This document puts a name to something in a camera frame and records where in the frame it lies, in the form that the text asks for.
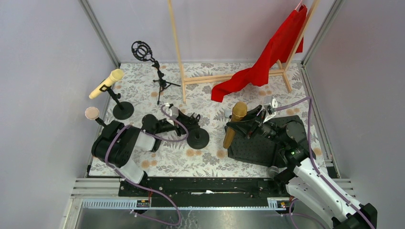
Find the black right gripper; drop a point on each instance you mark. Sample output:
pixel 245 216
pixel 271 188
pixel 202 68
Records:
pixel 252 125

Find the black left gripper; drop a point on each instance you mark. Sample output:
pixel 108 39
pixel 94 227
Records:
pixel 182 120

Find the cream yellow microphone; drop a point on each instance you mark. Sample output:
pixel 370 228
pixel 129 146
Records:
pixel 115 76

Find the pink microphone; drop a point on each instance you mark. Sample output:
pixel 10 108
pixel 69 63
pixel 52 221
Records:
pixel 92 113

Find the black round-base mic stand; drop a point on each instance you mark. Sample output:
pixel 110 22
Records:
pixel 100 122

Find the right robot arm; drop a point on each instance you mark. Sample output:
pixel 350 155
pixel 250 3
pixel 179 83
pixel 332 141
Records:
pixel 302 178

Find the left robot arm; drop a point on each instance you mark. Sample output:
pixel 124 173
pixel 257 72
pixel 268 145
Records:
pixel 117 141

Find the dark perforated foam mat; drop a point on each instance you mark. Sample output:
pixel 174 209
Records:
pixel 250 151

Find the red cloth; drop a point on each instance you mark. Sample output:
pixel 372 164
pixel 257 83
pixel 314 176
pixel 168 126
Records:
pixel 278 48

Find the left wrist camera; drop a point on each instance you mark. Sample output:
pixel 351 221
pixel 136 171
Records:
pixel 170 111

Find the wooden rack frame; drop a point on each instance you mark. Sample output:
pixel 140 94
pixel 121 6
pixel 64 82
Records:
pixel 282 67

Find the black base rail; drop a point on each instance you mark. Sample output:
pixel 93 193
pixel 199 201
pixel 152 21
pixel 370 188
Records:
pixel 172 188

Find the grey slotted cable duct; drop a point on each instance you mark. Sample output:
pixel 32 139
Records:
pixel 203 203

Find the black tripod shock-mount stand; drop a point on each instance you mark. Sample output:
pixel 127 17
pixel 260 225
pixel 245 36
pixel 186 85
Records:
pixel 143 53

